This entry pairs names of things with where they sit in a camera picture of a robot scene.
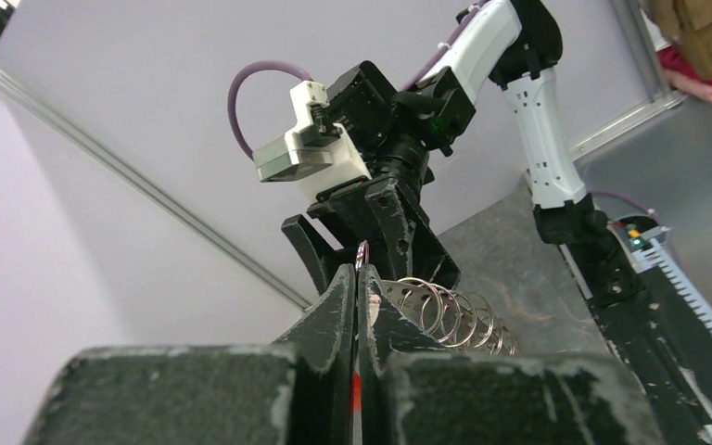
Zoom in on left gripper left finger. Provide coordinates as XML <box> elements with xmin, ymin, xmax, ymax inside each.
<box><xmin>23</xmin><ymin>265</ymin><xmax>356</xmax><ymax>444</ymax></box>

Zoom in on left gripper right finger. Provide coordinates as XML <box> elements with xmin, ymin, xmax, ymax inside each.
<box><xmin>357</xmin><ymin>265</ymin><xmax>663</xmax><ymax>444</ymax></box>

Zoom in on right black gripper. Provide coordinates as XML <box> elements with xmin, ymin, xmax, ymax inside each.
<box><xmin>281</xmin><ymin>175</ymin><xmax>461</xmax><ymax>295</ymax></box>

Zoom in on keyring loop with red tag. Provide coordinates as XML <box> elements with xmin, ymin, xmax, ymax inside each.
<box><xmin>367</xmin><ymin>276</ymin><xmax>520</xmax><ymax>356</ymax></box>

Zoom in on corner aluminium profile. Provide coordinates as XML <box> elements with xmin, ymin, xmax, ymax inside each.
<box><xmin>0</xmin><ymin>67</ymin><xmax>312</xmax><ymax>310</ymax></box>

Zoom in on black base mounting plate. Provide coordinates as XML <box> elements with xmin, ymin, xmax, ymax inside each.
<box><xmin>561</xmin><ymin>247</ymin><xmax>712</xmax><ymax>444</ymax></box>

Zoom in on red cloth item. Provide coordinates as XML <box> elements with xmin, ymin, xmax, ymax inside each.
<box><xmin>656</xmin><ymin>46</ymin><xmax>712</xmax><ymax>103</ymax></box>

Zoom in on cardboard box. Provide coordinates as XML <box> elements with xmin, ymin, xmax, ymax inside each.
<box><xmin>642</xmin><ymin>0</ymin><xmax>712</xmax><ymax>81</ymax></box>

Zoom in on toothed cable duct strip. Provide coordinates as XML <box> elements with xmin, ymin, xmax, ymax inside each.
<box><xmin>608</xmin><ymin>215</ymin><xmax>712</xmax><ymax>337</ymax></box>

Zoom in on aluminium frame rail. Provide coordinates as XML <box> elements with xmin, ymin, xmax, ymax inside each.
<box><xmin>562</xmin><ymin>1</ymin><xmax>682</xmax><ymax>159</ymax></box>

